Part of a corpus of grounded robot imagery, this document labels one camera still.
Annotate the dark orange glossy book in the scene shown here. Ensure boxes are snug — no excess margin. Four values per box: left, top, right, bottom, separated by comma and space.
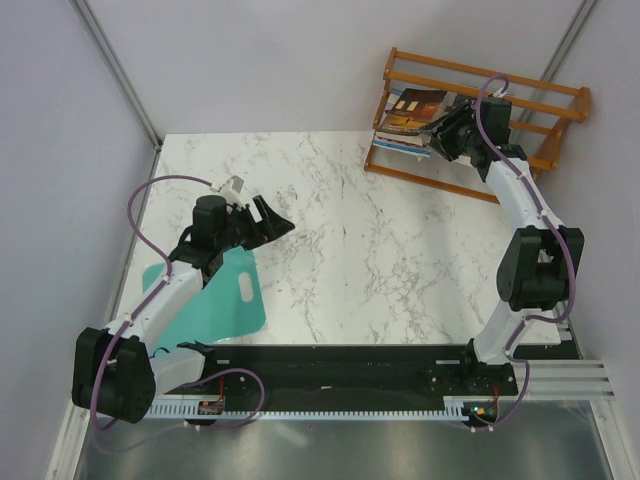
376, 88, 448, 136

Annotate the left slotted cable duct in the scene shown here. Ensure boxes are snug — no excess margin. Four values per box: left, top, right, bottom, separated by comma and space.
145, 396, 225, 420

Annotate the slotted cable duct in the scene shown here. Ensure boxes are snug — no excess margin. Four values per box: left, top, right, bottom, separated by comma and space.
444, 397, 500, 423
145, 396, 225, 420

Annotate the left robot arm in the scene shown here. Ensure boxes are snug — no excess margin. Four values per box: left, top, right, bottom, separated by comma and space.
71, 195, 295, 423

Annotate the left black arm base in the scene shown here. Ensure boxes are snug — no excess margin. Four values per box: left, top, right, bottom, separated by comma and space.
151, 343, 264, 407

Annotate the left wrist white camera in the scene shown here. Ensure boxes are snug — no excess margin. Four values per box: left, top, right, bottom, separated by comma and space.
209, 175, 246, 209

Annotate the orange wooden tiered rack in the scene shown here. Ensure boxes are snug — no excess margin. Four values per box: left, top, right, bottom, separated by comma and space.
364, 47, 592, 203

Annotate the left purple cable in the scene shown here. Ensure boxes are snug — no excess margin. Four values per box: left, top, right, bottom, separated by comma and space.
89, 174, 265, 456

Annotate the Tale of Two Cities book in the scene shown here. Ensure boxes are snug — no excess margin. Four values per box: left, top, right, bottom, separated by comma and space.
445, 94, 475, 112

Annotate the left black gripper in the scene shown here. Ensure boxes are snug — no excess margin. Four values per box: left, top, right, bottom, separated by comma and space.
216, 196, 294, 252

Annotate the teal plastic file folder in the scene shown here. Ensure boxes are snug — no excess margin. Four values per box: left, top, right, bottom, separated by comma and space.
152, 247, 266, 350

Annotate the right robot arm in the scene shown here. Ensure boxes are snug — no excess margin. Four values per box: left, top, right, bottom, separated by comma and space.
426, 97, 584, 394

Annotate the right slotted cable duct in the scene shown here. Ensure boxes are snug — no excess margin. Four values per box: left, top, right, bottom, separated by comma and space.
444, 397, 500, 423

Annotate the pink illustrated children book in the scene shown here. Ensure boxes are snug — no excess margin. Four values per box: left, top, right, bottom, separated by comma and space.
375, 131, 429, 148

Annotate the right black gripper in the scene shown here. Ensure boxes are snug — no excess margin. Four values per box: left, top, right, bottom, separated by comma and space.
420, 101, 483, 163

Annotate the dog cover Bark book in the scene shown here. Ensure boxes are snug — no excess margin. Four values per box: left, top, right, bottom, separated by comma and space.
372, 88, 431, 160

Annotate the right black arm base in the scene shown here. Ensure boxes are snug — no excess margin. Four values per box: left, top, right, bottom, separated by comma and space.
424, 340, 519, 397

